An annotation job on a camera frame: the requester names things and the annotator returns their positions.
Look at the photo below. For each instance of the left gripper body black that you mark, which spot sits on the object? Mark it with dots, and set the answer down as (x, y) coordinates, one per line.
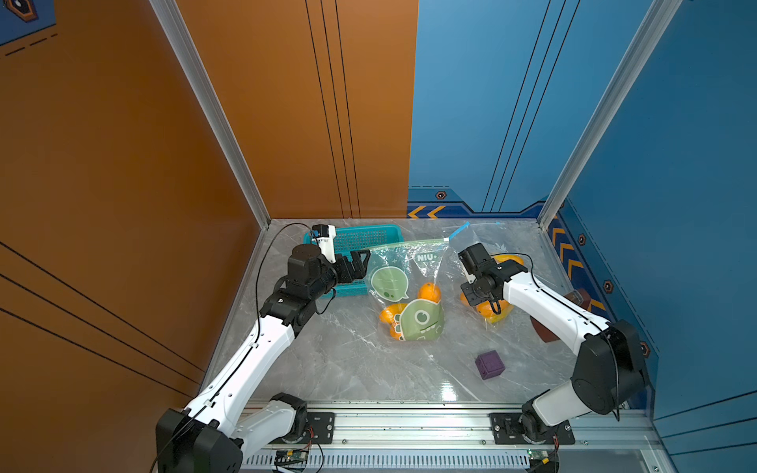
(347, 267)

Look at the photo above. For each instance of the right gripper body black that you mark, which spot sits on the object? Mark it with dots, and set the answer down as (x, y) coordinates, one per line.
(473, 260)

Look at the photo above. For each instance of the orange mango later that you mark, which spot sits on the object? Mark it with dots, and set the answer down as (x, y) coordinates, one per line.
(494, 312)

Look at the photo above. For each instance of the clear bags stack green print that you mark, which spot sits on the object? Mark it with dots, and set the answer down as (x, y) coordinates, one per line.
(396, 272)

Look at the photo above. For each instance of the orange mango front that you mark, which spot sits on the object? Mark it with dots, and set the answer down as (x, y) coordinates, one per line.
(430, 292)

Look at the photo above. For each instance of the yellow orange mango back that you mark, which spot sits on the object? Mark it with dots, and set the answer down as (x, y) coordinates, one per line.
(396, 334)

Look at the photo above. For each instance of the large orange mango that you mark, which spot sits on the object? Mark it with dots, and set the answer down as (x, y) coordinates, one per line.
(502, 258)

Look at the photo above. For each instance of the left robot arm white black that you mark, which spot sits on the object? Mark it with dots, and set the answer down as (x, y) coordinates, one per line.
(210, 434)

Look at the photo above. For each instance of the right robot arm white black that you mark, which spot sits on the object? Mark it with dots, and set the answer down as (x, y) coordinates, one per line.
(610, 366)

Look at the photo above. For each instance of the teal plastic basket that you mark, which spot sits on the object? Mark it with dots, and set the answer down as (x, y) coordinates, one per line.
(359, 238)

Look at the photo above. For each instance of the purple cube box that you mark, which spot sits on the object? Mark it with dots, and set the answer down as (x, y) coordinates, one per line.
(489, 365)

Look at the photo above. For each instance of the dark red box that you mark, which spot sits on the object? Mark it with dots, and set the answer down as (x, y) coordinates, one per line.
(580, 298)

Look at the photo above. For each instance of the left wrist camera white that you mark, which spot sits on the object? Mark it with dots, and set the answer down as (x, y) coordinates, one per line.
(323, 236)

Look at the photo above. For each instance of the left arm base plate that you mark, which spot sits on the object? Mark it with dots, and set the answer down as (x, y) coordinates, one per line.
(313, 427)

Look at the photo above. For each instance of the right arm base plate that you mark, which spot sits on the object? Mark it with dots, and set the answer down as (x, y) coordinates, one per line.
(511, 428)

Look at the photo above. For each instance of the aluminium rail front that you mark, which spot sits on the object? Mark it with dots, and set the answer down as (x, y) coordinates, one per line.
(468, 426)

